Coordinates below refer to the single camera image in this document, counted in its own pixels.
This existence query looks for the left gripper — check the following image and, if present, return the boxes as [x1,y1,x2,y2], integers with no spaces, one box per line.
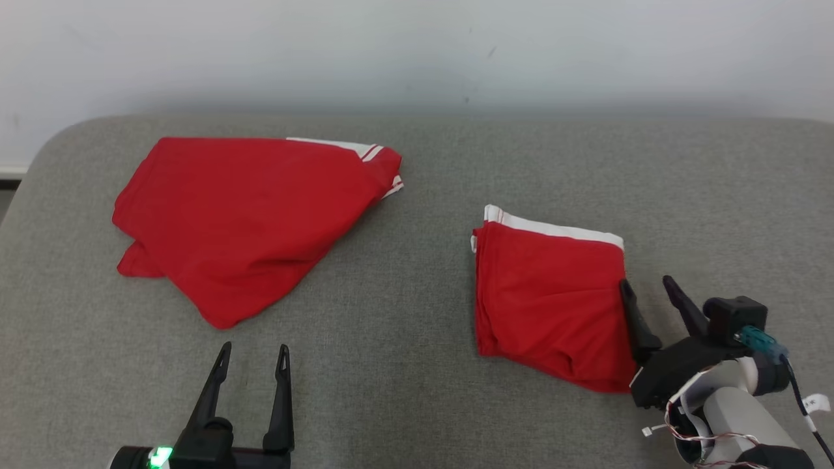
[108,341,296,469]

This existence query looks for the teal right camera connector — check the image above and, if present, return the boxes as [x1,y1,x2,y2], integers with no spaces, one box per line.
[738,325,790,364]

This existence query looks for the grey fabric sofa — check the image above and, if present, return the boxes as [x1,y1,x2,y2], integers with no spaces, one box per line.
[0,114,834,469]

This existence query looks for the red basketball jersey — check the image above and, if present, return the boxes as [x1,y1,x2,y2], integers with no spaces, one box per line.
[112,136,405,330]

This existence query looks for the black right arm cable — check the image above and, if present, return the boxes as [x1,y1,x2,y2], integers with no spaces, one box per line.
[781,357,834,467]

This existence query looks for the red shorts with white stripe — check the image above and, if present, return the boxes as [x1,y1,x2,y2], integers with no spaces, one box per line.
[470,204,638,395]

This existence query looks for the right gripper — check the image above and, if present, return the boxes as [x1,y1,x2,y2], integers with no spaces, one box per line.
[618,276,750,411]

